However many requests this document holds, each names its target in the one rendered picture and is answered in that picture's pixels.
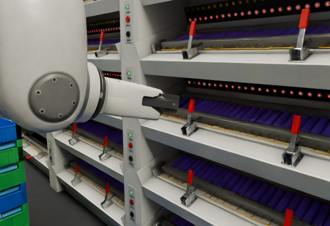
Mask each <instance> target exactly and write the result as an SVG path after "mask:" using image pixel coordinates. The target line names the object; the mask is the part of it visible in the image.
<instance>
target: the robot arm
mask: <svg viewBox="0 0 330 226"><path fill-rule="evenodd" d="M179 99H180V97H179V95H172V94H166V93H163V92H162V91H161V90H160V89H156V88H152V87H149V86H145V85H140V84H136V83H132V82H127V81H122V80H117V79H112V78H106V77H105V76H104V74H103V72H102V70H101V69H100V68H98V67H95V65H94V64H93V63H91V62H87V28H86V16H85V9H84V3H83V0H0V118H5V119H10V120H12V121H13V122H14V123H16V124H17V125H19V126H21V127H23V128H25V129H27V130H30V131H34V132H39V133H51V132H55V131H59V130H61V129H63V128H66V127H67V126H69V125H70V124H71V123H72V122H86V121H88V120H91V119H94V118H95V117H96V116H97V115H98V114H105V115H112V116H119V117H129V118H139V119H148V120H158V119H160V113H159V112H158V111H160V112H166V113H177V112H178V105H179Z"/></svg>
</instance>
